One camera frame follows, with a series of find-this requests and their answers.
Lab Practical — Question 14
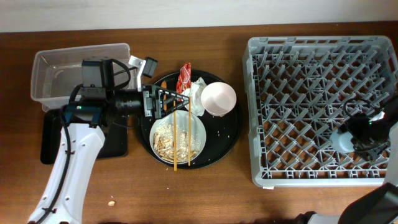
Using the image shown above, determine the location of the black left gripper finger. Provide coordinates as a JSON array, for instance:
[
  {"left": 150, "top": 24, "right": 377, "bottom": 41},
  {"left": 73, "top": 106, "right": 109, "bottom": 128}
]
[
  {"left": 160, "top": 96, "right": 190, "bottom": 118},
  {"left": 160, "top": 87, "right": 189, "bottom": 101}
]

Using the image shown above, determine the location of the blue plastic cup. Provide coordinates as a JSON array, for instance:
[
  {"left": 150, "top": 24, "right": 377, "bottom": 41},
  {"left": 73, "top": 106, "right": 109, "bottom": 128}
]
[{"left": 330, "top": 129, "right": 354, "bottom": 153}]

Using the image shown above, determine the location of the pink bowl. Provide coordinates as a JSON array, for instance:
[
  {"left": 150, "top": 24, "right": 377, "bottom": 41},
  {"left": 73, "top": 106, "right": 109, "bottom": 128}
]
[{"left": 201, "top": 82, "right": 237, "bottom": 117}]

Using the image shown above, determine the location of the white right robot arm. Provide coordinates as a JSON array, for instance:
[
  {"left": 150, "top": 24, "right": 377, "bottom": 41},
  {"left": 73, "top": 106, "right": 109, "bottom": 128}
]
[{"left": 294, "top": 95, "right": 397, "bottom": 224}]

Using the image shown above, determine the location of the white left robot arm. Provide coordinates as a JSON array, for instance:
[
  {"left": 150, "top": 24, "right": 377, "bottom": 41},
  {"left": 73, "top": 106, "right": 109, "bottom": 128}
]
[{"left": 28, "top": 57, "right": 191, "bottom": 223}]

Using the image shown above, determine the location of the grey dishwasher rack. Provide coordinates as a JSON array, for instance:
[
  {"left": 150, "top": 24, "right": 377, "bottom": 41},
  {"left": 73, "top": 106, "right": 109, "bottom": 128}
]
[{"left": 243, "top": 36, "right": 397, "bottom": 189}]

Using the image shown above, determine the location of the orange carrot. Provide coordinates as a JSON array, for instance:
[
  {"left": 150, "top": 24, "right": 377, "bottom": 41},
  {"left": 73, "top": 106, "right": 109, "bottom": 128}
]
[{"left": 161, "top": 81, "right": 167, "bottom": 111}]

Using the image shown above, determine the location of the crumpled white napkin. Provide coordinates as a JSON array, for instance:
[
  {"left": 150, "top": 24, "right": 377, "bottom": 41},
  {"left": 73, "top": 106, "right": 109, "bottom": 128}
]
[{"left": 182, "top": 77, "right": 206, "bottom": 116}]

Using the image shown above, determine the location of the red snack wrapper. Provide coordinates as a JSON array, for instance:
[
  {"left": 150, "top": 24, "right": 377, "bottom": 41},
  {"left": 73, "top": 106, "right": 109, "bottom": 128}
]
[{"left": 176, "top": 63, "right": 192, "bottom": 94}]

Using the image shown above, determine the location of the round black tray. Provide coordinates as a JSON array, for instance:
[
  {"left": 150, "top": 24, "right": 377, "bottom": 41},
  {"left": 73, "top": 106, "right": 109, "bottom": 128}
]
[{"left": 137, "top": 70, "right": 243, "bottom": 169}]

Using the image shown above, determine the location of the white plate with food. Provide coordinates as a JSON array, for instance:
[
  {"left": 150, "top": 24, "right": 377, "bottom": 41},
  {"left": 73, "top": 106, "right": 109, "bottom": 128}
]
[{"left": 149, "top": 110, "right": 206, "bottom": 165}]

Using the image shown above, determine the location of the black rectangular tray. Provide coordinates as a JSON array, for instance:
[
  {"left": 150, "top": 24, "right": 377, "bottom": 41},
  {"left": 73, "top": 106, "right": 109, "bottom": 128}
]
[{"left": 40, "top": 109, "right": 128, "bottom": 165}]

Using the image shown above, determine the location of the clear plastic bin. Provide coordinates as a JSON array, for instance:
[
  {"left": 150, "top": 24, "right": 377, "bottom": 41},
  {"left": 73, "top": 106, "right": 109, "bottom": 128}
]
[{"left": 30, "top": 43, "right": 131, "bottom": 112}]

